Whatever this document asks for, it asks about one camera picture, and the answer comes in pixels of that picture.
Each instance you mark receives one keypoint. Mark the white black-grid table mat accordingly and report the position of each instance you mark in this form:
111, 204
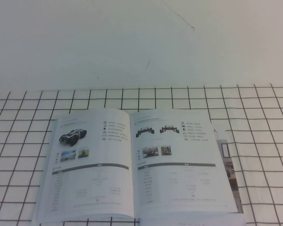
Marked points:
261, 164

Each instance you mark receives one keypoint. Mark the white product brochure book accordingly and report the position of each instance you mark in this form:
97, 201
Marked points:
96, 164

